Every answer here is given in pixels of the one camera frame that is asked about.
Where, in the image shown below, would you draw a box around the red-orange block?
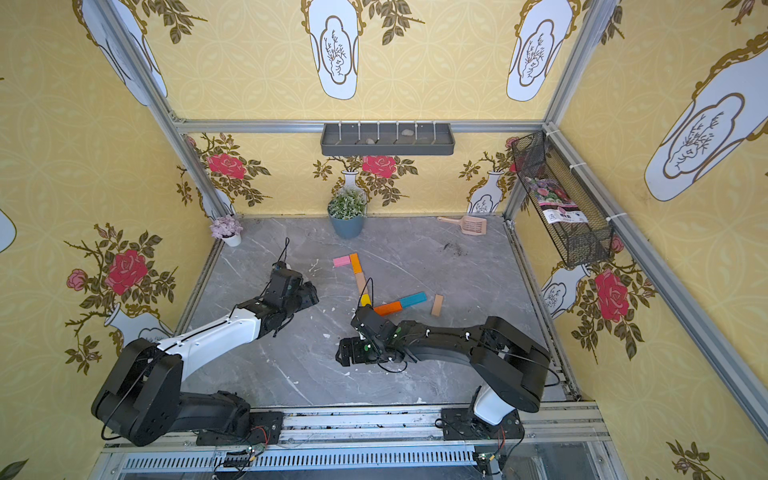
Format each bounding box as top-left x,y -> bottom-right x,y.
374,301 -> 403,316

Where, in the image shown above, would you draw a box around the teal block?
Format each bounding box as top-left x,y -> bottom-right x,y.
399,292 -> 428,309

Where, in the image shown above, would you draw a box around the natural wood block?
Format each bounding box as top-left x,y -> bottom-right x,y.
431,294 -> 444,317
355,272 -> 367,293

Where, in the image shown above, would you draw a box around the pink block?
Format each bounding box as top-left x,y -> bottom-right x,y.
333,255 -> 351,268

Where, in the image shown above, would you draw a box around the amber orange block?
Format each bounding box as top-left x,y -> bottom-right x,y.
349,253 -> 363,274

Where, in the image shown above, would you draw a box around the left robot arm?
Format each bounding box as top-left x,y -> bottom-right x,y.
91,261 -> 319,447

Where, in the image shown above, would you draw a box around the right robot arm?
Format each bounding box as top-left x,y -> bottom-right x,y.
335,306 -> 551,426

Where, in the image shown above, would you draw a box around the pink flowers in white pot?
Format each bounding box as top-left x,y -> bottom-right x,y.
210,215 -> 243,247

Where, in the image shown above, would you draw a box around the green plant in blue pot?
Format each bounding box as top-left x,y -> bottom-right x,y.
328,188 -> 367,239

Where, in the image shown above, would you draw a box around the flower seed packet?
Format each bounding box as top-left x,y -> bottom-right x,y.
524,177 -> 588,224

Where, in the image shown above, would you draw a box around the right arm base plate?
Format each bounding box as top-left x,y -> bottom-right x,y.
435,407 -> 525,441

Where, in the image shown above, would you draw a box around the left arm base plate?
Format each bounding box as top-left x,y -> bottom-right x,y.
195,411 -> 285,446

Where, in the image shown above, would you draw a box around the grey wall shelf tray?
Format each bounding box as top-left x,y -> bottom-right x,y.
320,121 -> 456,157

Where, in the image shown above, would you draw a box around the aluminium rail frame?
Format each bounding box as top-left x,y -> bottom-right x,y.
90,402 -> 628,479

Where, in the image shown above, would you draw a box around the black wire basket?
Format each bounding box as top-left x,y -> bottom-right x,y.
511,132 -> 614,267

